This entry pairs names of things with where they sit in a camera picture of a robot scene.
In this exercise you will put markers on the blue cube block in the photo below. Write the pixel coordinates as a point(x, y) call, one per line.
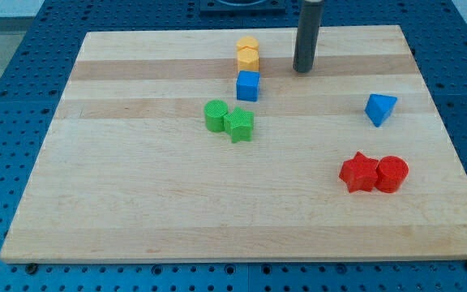
point(247, 86)

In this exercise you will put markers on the green star block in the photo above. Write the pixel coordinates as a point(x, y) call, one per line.
point(239, 124)

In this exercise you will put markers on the wooden board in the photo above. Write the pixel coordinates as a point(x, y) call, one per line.
point(128, 172)

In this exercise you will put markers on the green cylinder block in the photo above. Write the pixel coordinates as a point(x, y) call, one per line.
point(214, 112)

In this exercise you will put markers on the yellow hexagon block front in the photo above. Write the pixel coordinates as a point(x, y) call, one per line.
point(248, 59)

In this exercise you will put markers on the yellow hexagon block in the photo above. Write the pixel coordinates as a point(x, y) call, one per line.
point(248, 59)
point(247, 42)

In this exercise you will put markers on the yellow hexagon block rear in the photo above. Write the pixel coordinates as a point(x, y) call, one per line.
point(247, 42)

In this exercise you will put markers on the red star block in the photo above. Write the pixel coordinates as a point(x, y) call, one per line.
point(359, 173)

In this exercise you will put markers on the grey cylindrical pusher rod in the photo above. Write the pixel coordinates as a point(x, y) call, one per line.
point(307, 35)

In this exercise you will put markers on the blue triangular prism block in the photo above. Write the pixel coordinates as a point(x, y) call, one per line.
point(379, 108)

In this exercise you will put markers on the red cylinder block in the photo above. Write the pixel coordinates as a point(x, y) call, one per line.
point(392, 172)

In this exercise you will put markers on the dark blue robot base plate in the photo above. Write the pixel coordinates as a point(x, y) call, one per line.
point(215, 7)

